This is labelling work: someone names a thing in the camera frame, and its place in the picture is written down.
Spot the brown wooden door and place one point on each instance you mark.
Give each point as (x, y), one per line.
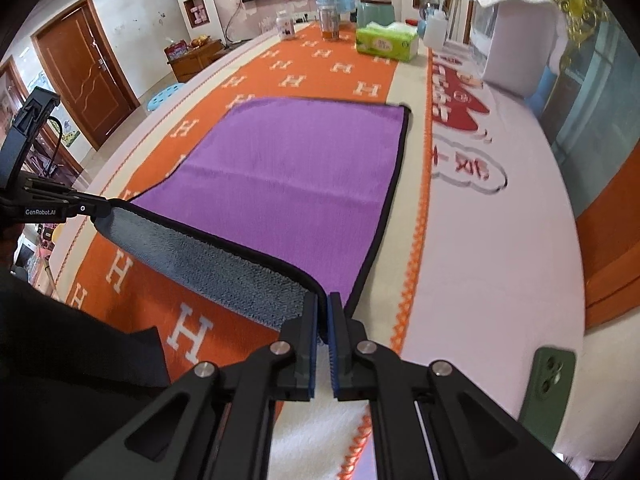
(82, 67)

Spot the teal chair back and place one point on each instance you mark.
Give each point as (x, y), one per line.
(380, 12)

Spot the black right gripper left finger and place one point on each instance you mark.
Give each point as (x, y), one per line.
(214, 422)

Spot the white appliance with cloth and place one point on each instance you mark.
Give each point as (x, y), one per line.
(515, 41)

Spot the blue plastic stool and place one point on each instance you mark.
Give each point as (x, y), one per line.
(161, 97)

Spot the low wooden cabinet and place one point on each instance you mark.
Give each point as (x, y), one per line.
(188, 65)

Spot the white printed table cover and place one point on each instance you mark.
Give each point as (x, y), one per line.
(501, 273)

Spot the glass jar with lid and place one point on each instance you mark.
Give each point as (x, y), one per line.
(329, 21)

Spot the small white bottle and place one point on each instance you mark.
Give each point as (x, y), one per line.
(285, 25)

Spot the green cased smartphone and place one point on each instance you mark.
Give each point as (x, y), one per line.
(548, 390)

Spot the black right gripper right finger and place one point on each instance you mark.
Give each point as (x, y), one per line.
(430, 421)

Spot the white plastic jug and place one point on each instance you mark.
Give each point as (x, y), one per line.
(435, 31)

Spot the orange H-pattern blanket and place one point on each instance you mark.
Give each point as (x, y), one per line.
(95, 276)

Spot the green tissue box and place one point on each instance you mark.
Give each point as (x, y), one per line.
(396, 41)

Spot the purple and grey towel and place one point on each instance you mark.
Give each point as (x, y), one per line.
(283, 198)

